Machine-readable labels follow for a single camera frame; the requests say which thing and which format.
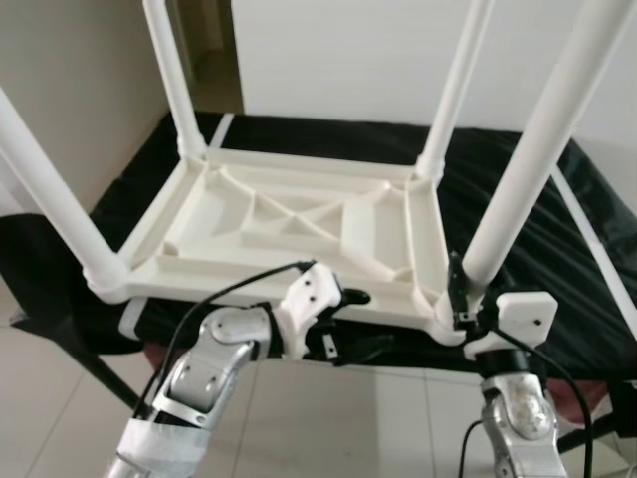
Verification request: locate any pink soft object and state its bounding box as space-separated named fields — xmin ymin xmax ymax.
xmin=143 ymin=343 xmax=176 ymax=385
xmin=552 ymin=380 xmax=610 ymax=415

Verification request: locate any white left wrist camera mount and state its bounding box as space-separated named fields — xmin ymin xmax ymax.
xmin=274 ymin=267 xmax=344 ymax=359

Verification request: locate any white plastic table top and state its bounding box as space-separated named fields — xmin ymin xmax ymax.
xmin=88 ymin=147 xmax=475 ymax=346

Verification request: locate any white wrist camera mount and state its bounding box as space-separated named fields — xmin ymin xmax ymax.
xmin=274 ymin=267 xmax=344 ymax=359
xmin=463 ymin=292 xmax=558 ymax=361

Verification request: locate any black table cloth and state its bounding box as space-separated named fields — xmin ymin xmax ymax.
xmin=88 ymin=112 xmax=637 ymax=385

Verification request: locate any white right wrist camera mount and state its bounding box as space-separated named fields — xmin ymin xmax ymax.
xmin=463 ymin=292 xmax=558 ymax=361

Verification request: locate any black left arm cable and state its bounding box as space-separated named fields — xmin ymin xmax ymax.
xmin=134 ymin=261 xmax=318 ymax=419

